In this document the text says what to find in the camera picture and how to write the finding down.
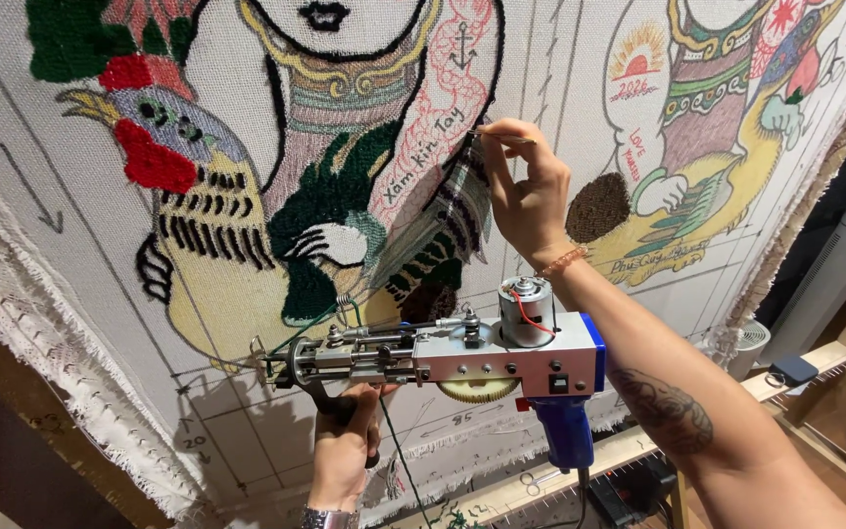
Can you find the black power adapter box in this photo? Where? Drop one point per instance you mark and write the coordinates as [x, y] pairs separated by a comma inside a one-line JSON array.
[[628, 488]]

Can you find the wooden tufting frame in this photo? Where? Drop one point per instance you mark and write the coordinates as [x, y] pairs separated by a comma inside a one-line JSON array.
[[819, 364]]

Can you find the thin metal needle tool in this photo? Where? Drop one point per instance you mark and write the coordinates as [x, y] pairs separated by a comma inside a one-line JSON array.
[[507, 137]]

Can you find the grey tower fan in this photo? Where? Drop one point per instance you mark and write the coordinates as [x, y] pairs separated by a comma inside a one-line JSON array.
[[834, 279]]

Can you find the person's right hand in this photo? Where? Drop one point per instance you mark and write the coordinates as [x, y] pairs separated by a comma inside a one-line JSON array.
[[529, 198]]

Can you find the silver scissors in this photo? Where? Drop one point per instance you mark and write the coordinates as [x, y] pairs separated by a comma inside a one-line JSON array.
[[540, 481]]

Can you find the green yarn strand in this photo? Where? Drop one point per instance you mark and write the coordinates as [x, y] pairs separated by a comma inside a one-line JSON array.
[[393, 448]]

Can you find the small white round fan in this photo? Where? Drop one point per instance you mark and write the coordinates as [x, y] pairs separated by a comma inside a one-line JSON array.
[[750, 345]]

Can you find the tufting cloth with colourful design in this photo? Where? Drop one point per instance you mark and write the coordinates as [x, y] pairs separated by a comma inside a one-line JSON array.
[[100, 257]]

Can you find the small dark blue case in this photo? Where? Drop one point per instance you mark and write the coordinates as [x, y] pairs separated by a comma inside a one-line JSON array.
[[794, 369]]

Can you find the silver and blue tufting gun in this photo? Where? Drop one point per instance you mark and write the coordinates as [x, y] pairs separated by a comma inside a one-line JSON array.
[[511, 353]]

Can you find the green yarn scraps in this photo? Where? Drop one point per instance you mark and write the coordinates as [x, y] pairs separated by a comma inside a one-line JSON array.
[[460, 518]]

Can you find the person's left hand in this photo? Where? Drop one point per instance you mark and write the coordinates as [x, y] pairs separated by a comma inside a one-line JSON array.
[[338, 455]]

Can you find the silver wristwatch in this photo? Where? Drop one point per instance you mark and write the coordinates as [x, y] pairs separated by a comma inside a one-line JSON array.
[[327, 518]]

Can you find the person's left fingers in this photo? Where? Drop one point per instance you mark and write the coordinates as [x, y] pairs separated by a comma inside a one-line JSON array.
[[371, 426]]

